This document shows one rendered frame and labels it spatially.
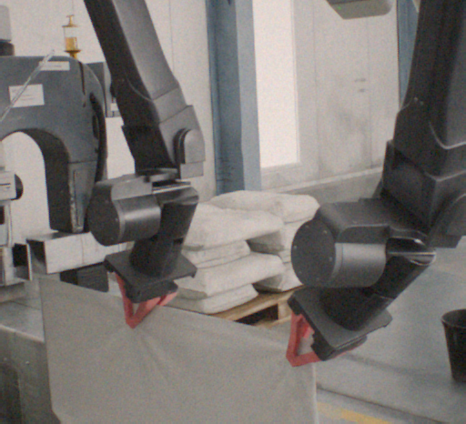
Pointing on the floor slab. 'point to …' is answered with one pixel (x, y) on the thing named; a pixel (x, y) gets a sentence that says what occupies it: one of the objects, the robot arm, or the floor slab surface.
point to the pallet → (277, 311)
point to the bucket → (456, 341)
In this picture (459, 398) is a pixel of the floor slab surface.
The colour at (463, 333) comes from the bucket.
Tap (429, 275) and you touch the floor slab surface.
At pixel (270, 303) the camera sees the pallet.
